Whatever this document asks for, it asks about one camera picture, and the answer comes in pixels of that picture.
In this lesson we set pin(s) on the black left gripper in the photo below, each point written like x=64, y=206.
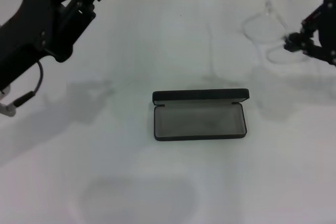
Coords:
x=34, y=32

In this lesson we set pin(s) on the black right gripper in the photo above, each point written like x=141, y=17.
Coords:
x=329, y=24

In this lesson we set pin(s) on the clear white glasses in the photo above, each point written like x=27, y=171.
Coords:
x=262, y=28

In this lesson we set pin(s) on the black glasses case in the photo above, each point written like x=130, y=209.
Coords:
x=199, y=124

